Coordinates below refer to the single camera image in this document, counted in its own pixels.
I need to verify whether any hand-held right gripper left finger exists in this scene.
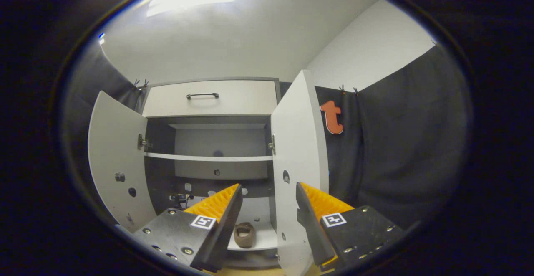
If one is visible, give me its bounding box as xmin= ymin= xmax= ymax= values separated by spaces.
xmin=133 ymin=183 xmax=243 ymax=273

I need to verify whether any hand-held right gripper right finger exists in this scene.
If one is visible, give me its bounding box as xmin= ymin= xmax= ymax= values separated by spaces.
xmin=295 ymin=182 xmax=404 ymax=270

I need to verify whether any brown shoe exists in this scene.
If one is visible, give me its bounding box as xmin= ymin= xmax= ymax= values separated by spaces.
xmin=233 ymin=222 xmax=257 ymax=248

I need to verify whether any grey shoe cabinet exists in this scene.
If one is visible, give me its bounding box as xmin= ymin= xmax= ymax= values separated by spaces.
xmin=140 ymin=77 xmax=280 ymax=270

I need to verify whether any white cabinet door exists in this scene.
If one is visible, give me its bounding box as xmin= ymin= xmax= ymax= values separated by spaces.
xmin=88 ymin=90 xmax=158 ymax=234
xmin=270 ymin=69 xmax=330 ymax=276

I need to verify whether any white cabinet shelf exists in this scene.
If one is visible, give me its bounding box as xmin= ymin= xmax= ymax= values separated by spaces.
xmin=144 ymin=152 xmax=274 ymax=162

